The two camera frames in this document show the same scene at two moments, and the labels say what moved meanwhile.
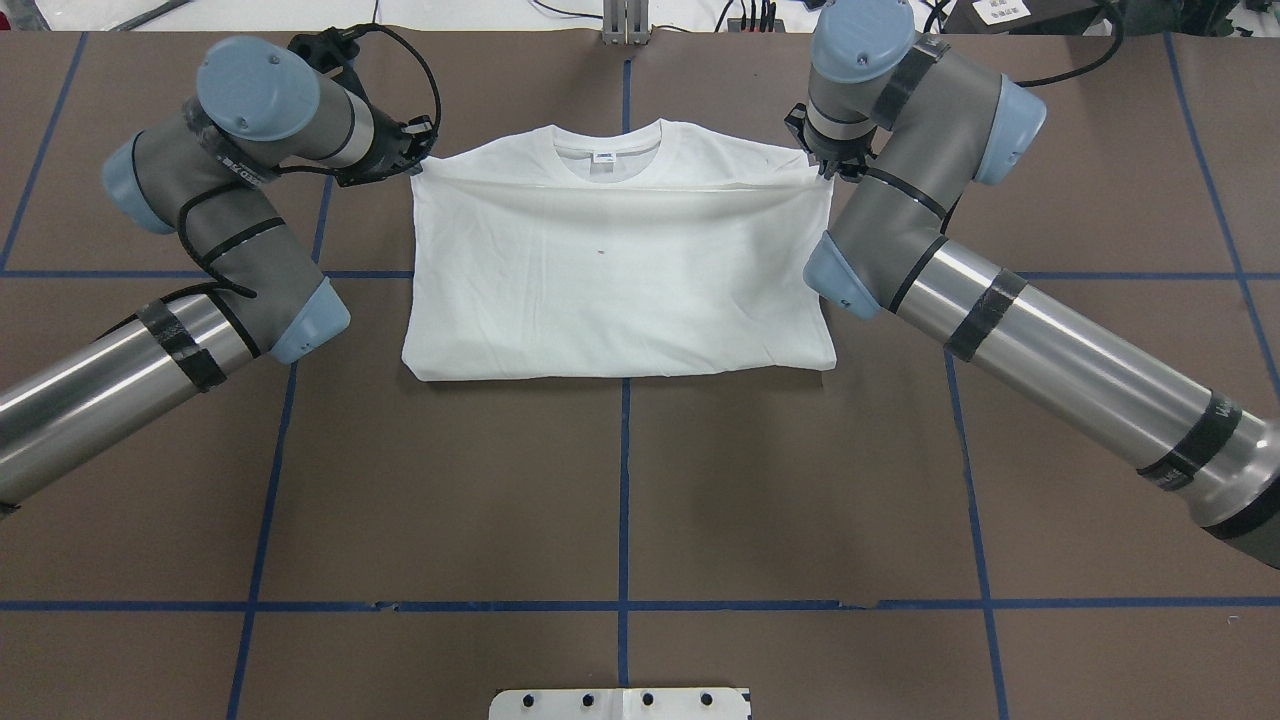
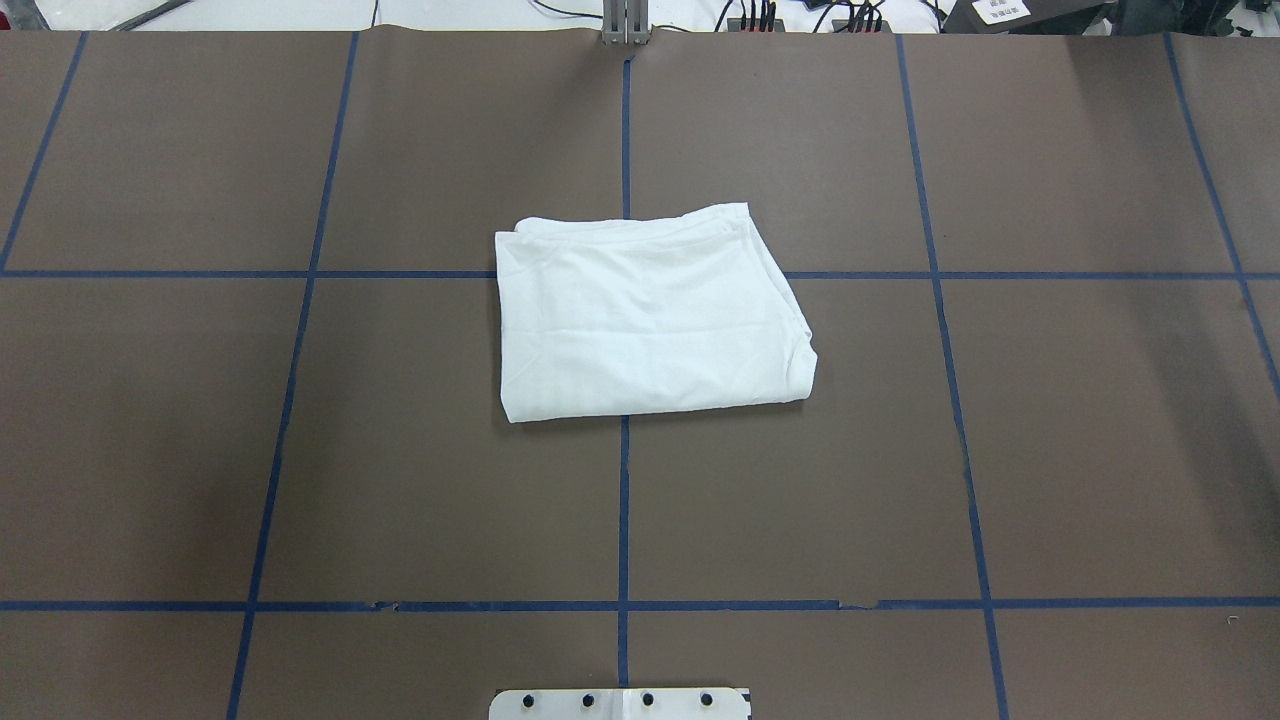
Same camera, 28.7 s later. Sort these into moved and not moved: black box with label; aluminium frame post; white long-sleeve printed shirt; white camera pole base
Moved: white long-sleeve printed shirt
Not moved: aluminium frame post; white camera pole base; black box with label
